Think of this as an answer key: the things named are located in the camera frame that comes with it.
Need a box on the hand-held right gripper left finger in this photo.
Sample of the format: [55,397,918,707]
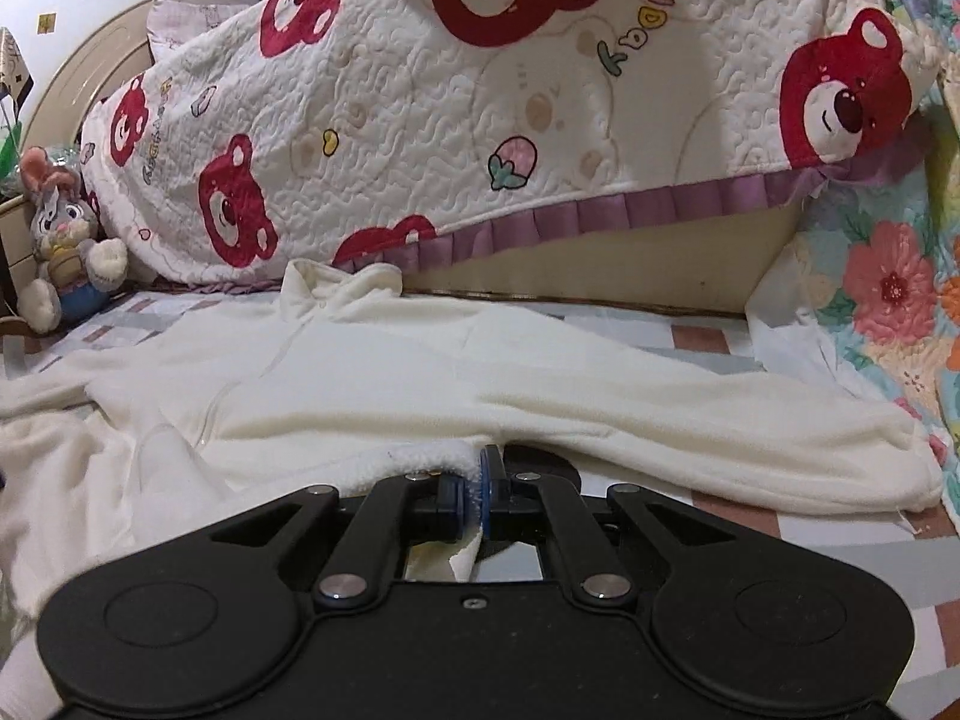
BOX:
[212,471,470,610]

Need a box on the white printed pillow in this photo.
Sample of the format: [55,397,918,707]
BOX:
[145,0,252,65]

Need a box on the floral printed quilt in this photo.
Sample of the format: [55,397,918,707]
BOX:
[750,0,960,522]

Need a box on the beige bed headboard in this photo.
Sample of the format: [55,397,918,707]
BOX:
[22,0,260,155]

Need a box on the white fleece jacket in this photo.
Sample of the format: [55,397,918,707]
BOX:
[0,258,943,616]

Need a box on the wooden nightstand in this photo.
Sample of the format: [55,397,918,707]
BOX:
[0,191,42,320]

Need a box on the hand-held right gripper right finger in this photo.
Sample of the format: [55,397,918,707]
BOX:
[478,447,739,604]

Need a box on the grey rabbit plush toy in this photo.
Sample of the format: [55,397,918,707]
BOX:
[16,146,130,333]

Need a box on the red bear printed quilt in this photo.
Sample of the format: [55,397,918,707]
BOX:
[79,0,942,293]

